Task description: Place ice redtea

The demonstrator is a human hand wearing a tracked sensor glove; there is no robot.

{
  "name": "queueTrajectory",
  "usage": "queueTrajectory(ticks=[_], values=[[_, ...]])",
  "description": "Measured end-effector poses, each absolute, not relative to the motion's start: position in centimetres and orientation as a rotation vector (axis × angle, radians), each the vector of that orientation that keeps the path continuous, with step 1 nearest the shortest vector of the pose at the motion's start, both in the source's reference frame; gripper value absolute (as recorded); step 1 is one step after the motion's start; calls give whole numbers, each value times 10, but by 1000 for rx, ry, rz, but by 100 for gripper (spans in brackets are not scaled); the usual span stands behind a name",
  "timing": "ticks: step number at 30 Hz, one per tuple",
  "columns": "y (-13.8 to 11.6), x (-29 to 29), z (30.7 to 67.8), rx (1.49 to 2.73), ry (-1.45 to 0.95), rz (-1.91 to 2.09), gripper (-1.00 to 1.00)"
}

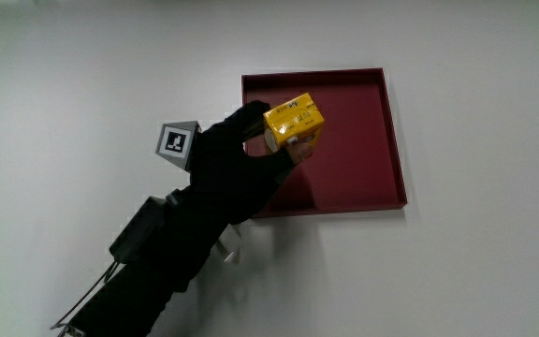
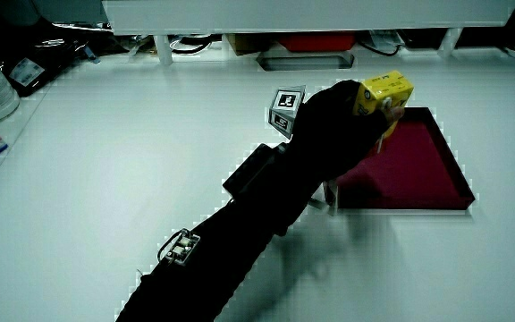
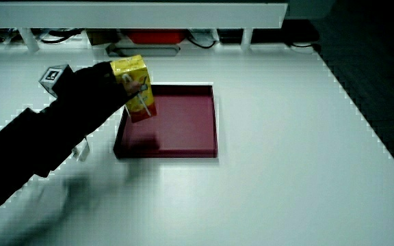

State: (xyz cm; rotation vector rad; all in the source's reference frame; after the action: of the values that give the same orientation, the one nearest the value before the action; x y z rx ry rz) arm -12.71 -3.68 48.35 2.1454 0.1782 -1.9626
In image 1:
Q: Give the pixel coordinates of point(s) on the yellow ice redtea carton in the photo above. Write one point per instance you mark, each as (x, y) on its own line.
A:
(295, 119)

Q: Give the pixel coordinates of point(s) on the black wrist sensor box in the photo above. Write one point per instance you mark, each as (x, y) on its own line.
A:
(138, 231)

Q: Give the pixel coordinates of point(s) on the dark red square tray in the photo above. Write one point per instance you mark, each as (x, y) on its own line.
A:
(353, 150)

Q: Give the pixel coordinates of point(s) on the person's left hand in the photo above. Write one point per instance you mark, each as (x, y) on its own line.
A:
(222, 173)

